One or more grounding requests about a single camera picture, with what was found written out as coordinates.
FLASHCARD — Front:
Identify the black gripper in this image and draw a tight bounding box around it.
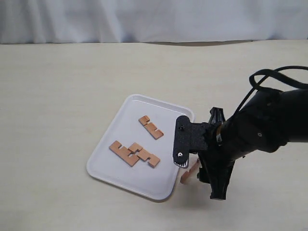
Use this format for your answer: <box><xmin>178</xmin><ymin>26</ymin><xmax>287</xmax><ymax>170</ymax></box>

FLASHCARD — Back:
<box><xmin>197</xmin><ymin>107</ymin><xmax>241</xmax><ymax>200</ymax></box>

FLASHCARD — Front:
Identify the wooden notched puzzle piece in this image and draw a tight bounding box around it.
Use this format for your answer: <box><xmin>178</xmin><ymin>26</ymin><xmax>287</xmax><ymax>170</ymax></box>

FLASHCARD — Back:
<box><xmin>139</xmin><ymin>115</ymin><xmax>164</xmax><ymax>140</ymax></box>
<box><xmin>180</xmin><ymin>158</ymin><xmax>200</xmax><ymax>184</ymax></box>
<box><xmin>128</xmin><ymin>143</ymin><xmax>160</xmax><ymax>168</ymax></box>
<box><xmin>109</xmin><ymin>141</ymin><xmax>139</xmax><ymax>167</ymax></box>

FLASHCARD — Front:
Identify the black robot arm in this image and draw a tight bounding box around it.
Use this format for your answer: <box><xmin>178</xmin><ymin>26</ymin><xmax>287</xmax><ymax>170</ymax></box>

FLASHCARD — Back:
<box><xmin>202</xmin><ymin>90</ymin><xmax>308</xmax><ymax>200</ymax></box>

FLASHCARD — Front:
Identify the white plastic tray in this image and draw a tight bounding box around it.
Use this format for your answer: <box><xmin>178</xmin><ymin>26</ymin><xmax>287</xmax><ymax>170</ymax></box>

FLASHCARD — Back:
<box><xmin>86</xmin><ymin>94</ymin><xmax>194</xmax><ymax>201</ymax></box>

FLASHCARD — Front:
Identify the white backdrop curtain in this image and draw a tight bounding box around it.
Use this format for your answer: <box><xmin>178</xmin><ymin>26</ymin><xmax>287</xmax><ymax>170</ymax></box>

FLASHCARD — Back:
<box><xmin>0</xmin><ymin>0</ymin><xmax>308</xmax><ymax>44</ymax></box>

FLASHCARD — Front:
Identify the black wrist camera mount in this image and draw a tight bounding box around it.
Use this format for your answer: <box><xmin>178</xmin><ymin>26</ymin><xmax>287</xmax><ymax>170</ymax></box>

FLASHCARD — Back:
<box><xmin>173</xmin><ymin>115</ymin><xmax>209</xmax><ymax>168</ymax></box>

